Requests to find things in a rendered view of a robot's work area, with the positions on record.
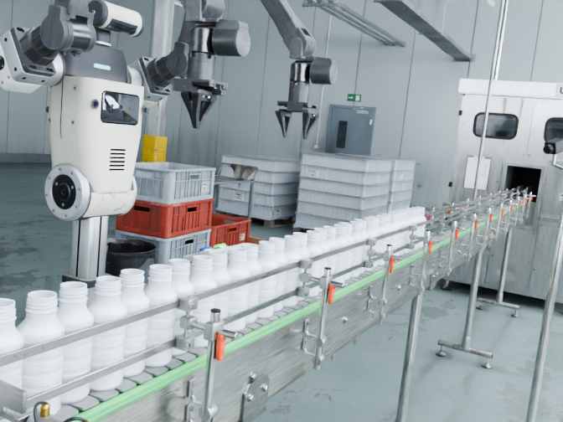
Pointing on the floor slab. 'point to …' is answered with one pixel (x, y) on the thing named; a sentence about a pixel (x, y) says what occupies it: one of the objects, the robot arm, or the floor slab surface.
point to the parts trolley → (232, 183)
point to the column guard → (154, 149)
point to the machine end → (513, 177)
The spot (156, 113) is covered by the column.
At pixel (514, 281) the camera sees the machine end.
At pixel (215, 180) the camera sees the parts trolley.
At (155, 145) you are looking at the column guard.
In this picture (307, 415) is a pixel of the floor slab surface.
